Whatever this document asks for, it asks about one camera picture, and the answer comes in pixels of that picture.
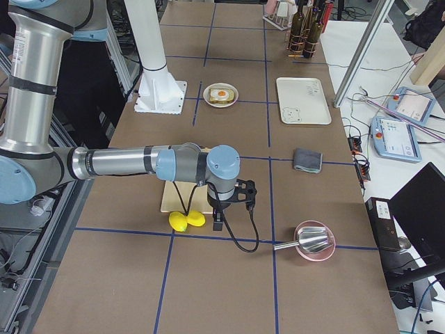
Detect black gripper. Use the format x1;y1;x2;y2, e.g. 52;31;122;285
207;190;234;231

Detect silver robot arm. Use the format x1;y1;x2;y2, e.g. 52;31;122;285
1;1;241;231

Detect cream bear tray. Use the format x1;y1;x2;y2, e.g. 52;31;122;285
276;77;332;125

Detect yellow lemon right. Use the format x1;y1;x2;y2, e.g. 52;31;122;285
186;210;206;227

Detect yellow lemon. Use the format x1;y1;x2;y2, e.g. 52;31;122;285
186;210;206;227
168;212;188;232

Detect yellow lemon left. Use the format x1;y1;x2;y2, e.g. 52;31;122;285
168;212;188;232

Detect wooden cutting board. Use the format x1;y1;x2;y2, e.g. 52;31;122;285
160;146;213;214

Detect metal scoop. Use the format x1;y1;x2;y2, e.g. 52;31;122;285
273;226;333;254

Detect pink bowl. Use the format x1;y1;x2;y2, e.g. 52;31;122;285
293;220;336;262

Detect grey folded cloth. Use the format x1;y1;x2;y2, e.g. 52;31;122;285
293;148;323;173

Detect bread slice with egg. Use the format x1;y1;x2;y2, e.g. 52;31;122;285
209;88;235;104

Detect orange black adapter box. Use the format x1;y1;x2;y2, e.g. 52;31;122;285
348;136;362;153

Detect black computer box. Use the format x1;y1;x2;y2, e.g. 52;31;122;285
365;197;401;252

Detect near blue teach pendant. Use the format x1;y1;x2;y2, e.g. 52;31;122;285
371;116;422;163

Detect blue teach pendant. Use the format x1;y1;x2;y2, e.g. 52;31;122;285
371;116;422;163
387;86;436;125

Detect green wine bottle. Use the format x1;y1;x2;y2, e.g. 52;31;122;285
288;0;307;53
302;8;323;58

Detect black monitor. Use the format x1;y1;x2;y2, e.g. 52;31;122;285
389;162;444;259

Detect white cup rack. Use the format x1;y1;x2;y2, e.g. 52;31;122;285
263;0;297;31

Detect far blue teach pendant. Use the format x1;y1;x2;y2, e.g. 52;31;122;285
387;86;436;125

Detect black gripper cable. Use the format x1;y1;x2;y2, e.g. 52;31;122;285
172;180;261;253

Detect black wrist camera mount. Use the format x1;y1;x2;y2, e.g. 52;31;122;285
234;179;257;212

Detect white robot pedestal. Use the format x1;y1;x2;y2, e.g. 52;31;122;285
125;0;187;115

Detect copper wire bottle rack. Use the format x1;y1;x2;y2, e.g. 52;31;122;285
288;21;320;58

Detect aluminium frame post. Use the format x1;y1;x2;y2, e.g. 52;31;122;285
333;0;394;108

